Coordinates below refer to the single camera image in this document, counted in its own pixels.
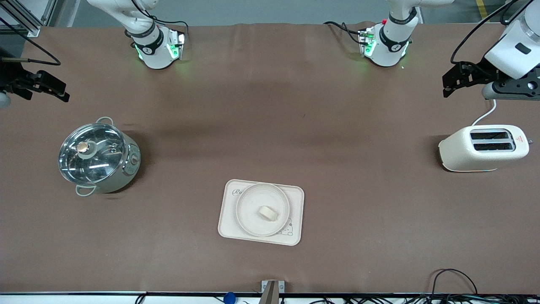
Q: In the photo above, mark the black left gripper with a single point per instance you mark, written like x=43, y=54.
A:
x=485, y=70

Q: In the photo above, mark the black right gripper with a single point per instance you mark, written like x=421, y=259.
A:
x=8, y=79

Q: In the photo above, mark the round cream plate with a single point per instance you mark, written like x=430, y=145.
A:
x=253, y=207

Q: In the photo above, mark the small white bun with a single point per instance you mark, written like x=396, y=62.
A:
x=268, y=213

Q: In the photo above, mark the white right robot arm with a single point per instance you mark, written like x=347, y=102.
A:
x=156, y=55

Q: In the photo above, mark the glass pot lid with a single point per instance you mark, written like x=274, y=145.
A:
x=90, y=154

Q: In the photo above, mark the cream two-slot toaster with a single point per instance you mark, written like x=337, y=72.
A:
x=460, y=154

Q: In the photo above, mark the silver electric cooking pot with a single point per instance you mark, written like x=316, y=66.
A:
x=126, y=173

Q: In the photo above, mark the brown table mat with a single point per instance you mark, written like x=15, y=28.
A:
x=270, y=105

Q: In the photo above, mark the cream rabbit print tray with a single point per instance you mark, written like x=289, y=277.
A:
x=295, y=198

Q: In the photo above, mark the blue round knob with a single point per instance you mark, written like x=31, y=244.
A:
x=229, y=298

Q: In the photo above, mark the aluminium frame profile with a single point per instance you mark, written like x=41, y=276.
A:
x=25, y=23

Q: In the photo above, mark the grey metal bracket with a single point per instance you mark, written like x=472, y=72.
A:
x=272, y=291

